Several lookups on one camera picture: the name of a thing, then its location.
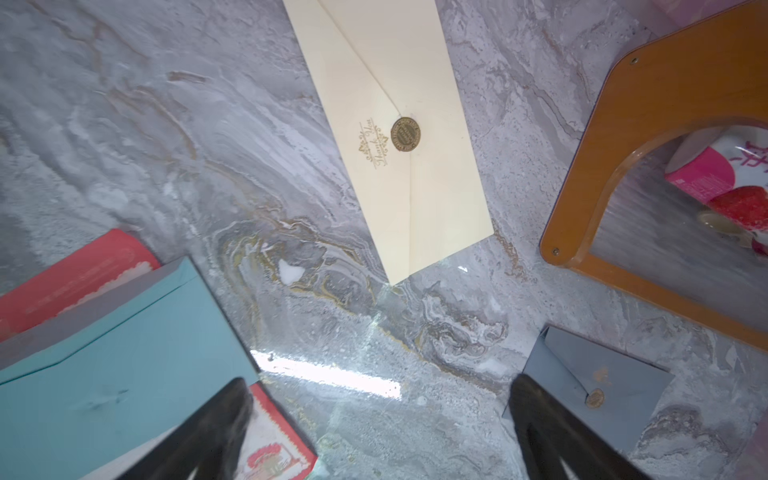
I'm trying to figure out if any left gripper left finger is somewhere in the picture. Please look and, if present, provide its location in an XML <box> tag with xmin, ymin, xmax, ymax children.
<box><xmin>120</xmin><ymin>378</ymin><xmax>253</xmax><ymax>480</ymax></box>

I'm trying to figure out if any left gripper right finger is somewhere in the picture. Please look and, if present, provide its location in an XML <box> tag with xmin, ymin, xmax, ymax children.
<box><xmin>508</xmin><ymin>374</ymin><xmax>648</xmax><ymax>479</ymax></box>

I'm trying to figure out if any red bordered pink card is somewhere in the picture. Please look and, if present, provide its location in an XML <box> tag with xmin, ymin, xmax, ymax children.
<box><xmin>1</xmin><ymin>230</ymin><xmax>317</xmax><ymax>479</ymax></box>

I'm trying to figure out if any grey envelope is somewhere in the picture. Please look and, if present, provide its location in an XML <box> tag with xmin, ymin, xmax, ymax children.
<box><xmin>523</xmin><ymin>326</ymin><xmax>674</xmax><ymax>454</ymax></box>

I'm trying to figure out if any teal green envelope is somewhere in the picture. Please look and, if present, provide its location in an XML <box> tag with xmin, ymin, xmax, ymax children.
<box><xmin>1</xmin><ymin>258</ymin><xmax>258</xmax><ymax>479</ymax></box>

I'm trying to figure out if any cream yellow envelope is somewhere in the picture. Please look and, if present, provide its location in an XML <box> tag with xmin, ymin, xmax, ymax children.
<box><xmin>285</xmin><ymin>1</ymin><xmax>493</xmax><ymax>284</ymax></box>

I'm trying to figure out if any magenta pink item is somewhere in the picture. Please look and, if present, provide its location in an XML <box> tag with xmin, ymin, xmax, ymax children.
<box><xmin>664</xmin><ymin>125</ymin><xmax>767</xmax><ymax>256</ymax></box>

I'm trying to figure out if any wooden three-tier shelf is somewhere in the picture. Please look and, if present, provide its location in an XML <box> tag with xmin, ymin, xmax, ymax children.
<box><xmin>540</xmin><ymin>1</ymin><xmax>767</xmax><ymax>349</ymax></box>

